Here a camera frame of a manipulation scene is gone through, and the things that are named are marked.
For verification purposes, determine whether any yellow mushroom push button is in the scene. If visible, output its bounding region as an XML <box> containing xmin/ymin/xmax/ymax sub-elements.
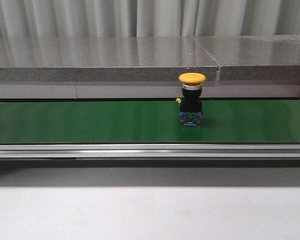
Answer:
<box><xmin>176</xmin><ymin>72</ymin><xmax>206</xmax><ymax>127</ymax></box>

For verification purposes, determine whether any green conveyor belt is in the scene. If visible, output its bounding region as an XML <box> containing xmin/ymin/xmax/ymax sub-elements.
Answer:
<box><xmin>0</xmin><ymin>100</ymin><xmax>300</xmax><ymax>144</ymax></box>

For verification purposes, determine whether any grey speckled stone counter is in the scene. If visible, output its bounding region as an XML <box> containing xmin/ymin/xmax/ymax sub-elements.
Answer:
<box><xmin>0</xmin><ymin>35</ymin><xmax>300</xmax><ymax>99</ymax></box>

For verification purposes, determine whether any white pleated curtain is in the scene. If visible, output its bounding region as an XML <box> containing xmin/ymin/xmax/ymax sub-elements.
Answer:
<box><xmin>0</xmin><ymin>0</ymin><xmax>300</xmax><ymax>38</ymax></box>

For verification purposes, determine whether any aluminium conveyor frame rail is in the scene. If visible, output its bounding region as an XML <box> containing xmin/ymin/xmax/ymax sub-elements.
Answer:
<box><xmin>0</xmin><ymin>143</ymin><xmax>300</xmax><ymax>163</ymax></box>

